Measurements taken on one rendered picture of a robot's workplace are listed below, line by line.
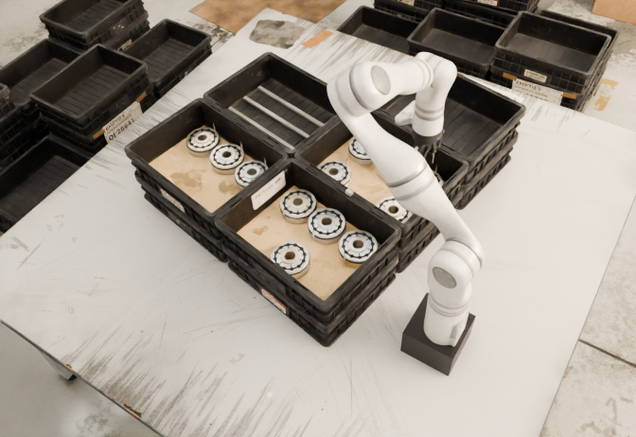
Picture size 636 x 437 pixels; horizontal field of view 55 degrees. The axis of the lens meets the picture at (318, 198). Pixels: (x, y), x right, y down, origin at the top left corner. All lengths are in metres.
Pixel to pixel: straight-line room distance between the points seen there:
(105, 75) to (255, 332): 1.60
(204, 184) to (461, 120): 0.82
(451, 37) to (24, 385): 2.38
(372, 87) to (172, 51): 2.09
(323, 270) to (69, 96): 1.61
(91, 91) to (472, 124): 1.64
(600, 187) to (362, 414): 1.04
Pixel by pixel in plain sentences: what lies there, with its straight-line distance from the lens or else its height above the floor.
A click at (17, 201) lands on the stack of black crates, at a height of 0.27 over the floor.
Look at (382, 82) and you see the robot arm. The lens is 1.16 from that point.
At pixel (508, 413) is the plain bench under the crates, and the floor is 0.70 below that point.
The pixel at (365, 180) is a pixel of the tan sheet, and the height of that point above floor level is 0.83.
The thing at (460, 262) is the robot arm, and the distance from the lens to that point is 1.28.
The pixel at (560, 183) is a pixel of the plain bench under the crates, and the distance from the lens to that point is 2.07.
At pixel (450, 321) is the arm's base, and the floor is 0.92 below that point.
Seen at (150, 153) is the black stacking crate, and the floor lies 0.86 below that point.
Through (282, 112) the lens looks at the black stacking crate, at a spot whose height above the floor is 0.83.
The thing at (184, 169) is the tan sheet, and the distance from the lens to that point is 1.90.
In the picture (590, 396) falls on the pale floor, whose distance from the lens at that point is 2.50.
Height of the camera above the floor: 2.18
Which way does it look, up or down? 50 degrees down
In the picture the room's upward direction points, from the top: 4 degrees counter-clockwise
